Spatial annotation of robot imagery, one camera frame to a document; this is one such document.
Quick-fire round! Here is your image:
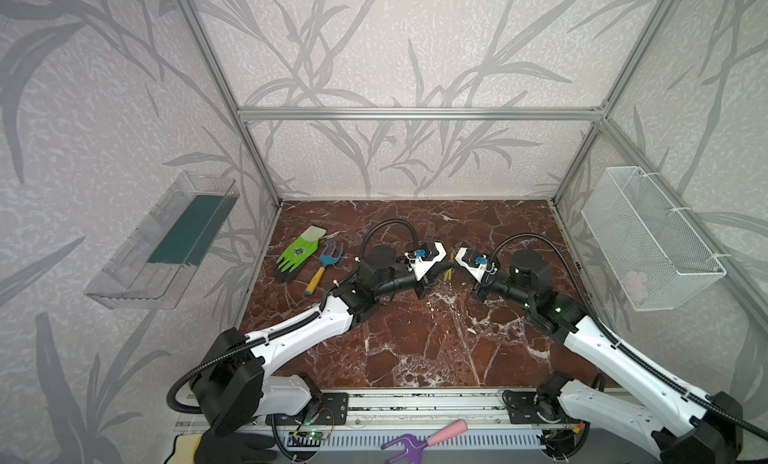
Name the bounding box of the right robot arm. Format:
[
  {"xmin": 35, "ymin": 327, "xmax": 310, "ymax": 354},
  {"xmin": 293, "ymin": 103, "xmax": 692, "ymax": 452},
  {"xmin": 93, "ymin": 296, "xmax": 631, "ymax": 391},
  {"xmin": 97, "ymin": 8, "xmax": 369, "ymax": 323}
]
[{"xmin": 456, "ymin": 248, "xmax": 743, "ymax": 463}]

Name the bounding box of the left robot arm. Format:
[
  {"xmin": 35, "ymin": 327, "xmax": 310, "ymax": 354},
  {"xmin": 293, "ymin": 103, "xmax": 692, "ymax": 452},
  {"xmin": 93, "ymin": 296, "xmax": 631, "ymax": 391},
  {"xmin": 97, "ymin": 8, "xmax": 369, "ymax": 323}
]
[{"xmin": 189, "ymin": 242, "xmax": 446, "ymax": 437}]

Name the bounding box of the green gardening glove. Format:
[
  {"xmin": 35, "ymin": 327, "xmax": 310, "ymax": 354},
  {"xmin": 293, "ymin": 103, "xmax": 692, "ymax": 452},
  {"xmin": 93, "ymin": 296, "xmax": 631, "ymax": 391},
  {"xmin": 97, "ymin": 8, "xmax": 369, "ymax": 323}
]
[{"xmin": 274, "ymin": 225, "xmax": 326, "ymax": 282}]

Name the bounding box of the black rubber glove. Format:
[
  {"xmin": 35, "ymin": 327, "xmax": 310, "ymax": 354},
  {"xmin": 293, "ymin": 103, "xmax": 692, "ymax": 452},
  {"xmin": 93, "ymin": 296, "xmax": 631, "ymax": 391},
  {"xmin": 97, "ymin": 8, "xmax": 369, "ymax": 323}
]
[{"xmin": 194, "ymin": 431, "xmax": 277, "ymax": 464}]

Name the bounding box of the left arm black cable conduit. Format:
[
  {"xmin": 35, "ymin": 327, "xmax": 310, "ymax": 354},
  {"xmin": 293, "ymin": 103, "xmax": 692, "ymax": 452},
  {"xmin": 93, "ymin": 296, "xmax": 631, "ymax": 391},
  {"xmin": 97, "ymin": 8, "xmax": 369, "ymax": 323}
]
[{"xmin": 166, "ymin": 217, "xmax": 420, "ymax": 415}]

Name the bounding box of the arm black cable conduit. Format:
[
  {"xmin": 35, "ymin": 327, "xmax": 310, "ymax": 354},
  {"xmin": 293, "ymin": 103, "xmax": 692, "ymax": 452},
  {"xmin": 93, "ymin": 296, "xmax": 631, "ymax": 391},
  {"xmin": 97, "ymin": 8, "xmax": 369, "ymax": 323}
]
[
  {"xmin": 488, "ymin": 232, "xmax": 768, "ymax": 441},
  {"xmin": 166, "ymin": 217, "xmax": 420, "ymax": 415}
]

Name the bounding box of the blue hand rake yellow handle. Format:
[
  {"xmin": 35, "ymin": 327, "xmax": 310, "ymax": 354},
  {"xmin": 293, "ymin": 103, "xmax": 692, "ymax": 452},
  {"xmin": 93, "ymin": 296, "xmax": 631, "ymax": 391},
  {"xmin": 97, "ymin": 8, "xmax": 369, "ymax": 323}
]
[{"xmin": 304, "ymin": 241, "xmax": 344, "ymax": 296}]

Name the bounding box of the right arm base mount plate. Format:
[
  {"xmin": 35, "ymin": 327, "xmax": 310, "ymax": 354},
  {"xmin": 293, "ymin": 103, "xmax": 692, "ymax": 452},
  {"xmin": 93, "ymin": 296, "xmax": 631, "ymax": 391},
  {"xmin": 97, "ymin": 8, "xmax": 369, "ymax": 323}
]
[{"xmin": 501, "ymin": 389, "xmax": 565, "ymax": 424}]

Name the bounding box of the white wire mesh basket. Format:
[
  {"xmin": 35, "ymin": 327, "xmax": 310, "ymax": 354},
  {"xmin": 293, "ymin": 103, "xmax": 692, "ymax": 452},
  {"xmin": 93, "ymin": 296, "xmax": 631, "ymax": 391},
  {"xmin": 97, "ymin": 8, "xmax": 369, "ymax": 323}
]
[{"xmin": 582, "ymin": 166, "xmax": 727, "ymax": 312}]

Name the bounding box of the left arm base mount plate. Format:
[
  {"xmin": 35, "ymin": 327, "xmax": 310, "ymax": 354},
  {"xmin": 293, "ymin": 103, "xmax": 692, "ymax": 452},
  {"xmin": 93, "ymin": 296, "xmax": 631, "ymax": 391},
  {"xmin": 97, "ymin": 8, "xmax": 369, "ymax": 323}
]
[{"xmin": 276, "ymin": 392, "xmax": 350, "ymax": 426}]

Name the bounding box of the aluminium front rail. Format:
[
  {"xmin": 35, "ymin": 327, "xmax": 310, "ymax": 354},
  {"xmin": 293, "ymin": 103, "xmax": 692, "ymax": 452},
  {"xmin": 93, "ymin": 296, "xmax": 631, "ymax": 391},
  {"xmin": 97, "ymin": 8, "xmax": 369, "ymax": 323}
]
[{"xmin": 173, "ymin": 387, "xmax": 679, "ymax": 435}]

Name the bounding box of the purple rake pink handle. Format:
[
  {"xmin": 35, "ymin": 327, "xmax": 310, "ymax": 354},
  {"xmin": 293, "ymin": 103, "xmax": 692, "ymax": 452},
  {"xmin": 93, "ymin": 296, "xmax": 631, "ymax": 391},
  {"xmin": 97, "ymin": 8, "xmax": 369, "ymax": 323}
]
[{"xmin": 380, "ymin": 419, "xmax": 468, "ymax": 464}]

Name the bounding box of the aluminium cage frame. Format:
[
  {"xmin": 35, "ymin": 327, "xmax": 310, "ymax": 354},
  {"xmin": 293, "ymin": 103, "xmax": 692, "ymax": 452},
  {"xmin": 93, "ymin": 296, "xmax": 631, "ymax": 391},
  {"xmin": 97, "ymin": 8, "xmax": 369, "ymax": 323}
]
[{"xmin": 167, "ymin": 0, "xmax": 768, "ymax": 339}]

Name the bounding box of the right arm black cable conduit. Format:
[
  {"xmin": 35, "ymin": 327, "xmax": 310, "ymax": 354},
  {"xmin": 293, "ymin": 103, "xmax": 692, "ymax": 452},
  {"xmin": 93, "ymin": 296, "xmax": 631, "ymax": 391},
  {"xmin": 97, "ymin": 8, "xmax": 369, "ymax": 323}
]
[{"xmin": 488, "ymin": 232, "xmax": 768, "ymax": 441}]

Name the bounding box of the clear plastic wall tray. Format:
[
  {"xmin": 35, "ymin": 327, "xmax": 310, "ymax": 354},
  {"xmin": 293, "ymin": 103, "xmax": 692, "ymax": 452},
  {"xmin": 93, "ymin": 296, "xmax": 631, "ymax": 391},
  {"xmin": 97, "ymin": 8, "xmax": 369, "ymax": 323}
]
[{"xmin": 85, "ymin": 171, "xmax": 240, "ymax": 310}]

